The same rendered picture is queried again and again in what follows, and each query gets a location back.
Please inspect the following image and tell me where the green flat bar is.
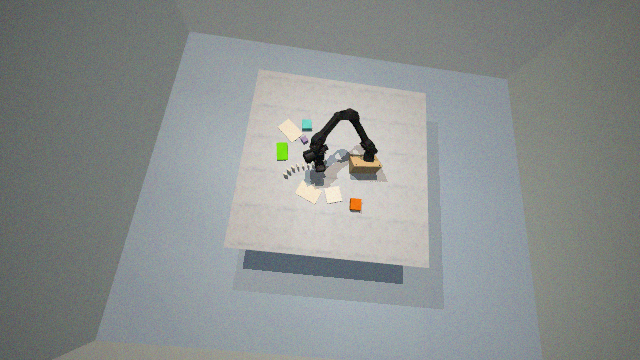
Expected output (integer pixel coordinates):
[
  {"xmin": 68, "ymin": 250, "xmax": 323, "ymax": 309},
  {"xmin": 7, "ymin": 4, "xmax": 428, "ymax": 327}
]
[{"xmin": 277, "ymin": 142, "xmax": 288, "ymax": 160}]

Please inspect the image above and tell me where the teal rectangular block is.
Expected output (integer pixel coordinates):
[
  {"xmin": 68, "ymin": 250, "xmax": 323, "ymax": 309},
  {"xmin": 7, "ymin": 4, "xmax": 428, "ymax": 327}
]
[{"xmin": 302, "ymin": 119, "xmax": 312, "ymax": 131}]

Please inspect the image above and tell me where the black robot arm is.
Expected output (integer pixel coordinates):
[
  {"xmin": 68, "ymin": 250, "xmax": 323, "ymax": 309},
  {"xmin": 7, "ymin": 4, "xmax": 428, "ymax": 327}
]
[{"xmin": 303, "ymin": 108, "xmax": 378, "ymax": 164}]

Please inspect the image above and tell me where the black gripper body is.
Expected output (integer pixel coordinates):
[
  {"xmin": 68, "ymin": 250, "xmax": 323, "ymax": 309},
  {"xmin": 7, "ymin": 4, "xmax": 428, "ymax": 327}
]
[{"xmin": 315, "ymin": 155, "xmax": 326, "ymax": 172}]

